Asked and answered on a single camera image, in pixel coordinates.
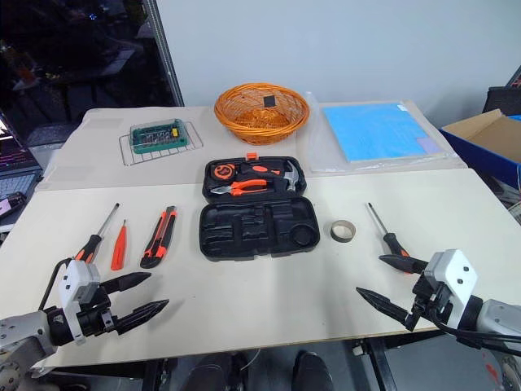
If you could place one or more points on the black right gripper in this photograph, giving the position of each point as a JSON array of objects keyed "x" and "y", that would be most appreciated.
[{"x": 427, "y": 301}]

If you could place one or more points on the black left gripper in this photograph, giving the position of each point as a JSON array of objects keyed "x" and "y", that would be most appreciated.
[{"x": 95, "y": 319}]

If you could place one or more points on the short black orange screwdriver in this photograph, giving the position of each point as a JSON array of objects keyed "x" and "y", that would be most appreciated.
[{"x": 392, "y": 242}]

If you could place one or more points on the slim orange test pen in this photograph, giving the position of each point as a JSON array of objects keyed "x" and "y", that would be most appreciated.
[{"x": 119, "y": 248}]

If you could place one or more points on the orange black utility knife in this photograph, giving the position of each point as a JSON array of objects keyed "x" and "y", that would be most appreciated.
[{"x": 158, "y": 240}]

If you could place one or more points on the long black orange screwdriver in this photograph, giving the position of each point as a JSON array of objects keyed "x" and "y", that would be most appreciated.
[{"x": 91, "y": 244}]

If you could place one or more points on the brown tape roll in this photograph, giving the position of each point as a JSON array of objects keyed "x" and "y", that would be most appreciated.
[{"x": 342, "y": 239}]

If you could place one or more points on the black plastic case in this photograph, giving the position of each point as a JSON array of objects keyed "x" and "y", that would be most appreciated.
[{"x": 252, "y": 232}]

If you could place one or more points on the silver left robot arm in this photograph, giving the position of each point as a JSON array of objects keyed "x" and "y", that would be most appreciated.
[{"x": 24, "y": 330}]

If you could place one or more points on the dark rounded shape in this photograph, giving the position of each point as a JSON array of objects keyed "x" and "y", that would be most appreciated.
[{"x": 313, "y": 372}]

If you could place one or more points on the pale purple note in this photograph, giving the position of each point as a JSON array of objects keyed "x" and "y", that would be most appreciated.
[{"x": 429, "y": 145}]

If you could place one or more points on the blue sheet in plastic sleeve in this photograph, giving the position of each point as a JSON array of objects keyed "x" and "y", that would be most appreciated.
[{"x": 321, "y": 159}]

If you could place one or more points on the blue cardboard box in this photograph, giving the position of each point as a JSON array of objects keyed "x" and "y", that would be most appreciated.
[{"x": 480, "y": 163}]

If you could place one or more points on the steel claw hammer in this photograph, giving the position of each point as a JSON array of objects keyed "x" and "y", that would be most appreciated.
[{"x": 290, "y": 176}]

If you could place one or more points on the black orange tape measure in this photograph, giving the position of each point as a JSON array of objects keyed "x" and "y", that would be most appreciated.
[{"x": 223, "y": 171}]

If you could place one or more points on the blue sheet stack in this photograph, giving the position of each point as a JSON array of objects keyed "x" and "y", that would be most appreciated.
[{"x": 374, "y": 130}]

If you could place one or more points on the green screwdriver bit box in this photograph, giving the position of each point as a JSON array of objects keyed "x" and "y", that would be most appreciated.
[{"x": 158, "y": 136}]

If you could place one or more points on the dark laptop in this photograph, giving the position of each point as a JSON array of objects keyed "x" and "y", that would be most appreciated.
[{"x": 16, "y": 179}]

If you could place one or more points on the orange wicker basket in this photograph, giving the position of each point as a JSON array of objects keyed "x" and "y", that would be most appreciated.
[{"x": 260, "y": 130}]

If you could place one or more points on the small black square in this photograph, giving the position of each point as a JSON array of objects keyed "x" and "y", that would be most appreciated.
[{"x": 268, "y": 102}]

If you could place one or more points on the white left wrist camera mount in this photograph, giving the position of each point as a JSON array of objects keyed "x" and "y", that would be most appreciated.
[{"x": 77, "y": 281}]

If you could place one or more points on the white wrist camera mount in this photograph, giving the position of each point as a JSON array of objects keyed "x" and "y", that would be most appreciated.
[
  {"x": 77, "y": 281},
  {"x": 456, "y": 269}
]

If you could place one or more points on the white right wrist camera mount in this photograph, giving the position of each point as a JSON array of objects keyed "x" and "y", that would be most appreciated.
[{"x": 456, "y": 269}]

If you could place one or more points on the aluminium profile post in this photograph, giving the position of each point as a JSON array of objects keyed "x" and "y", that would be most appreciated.
[{"x": 169, "y": 65}]

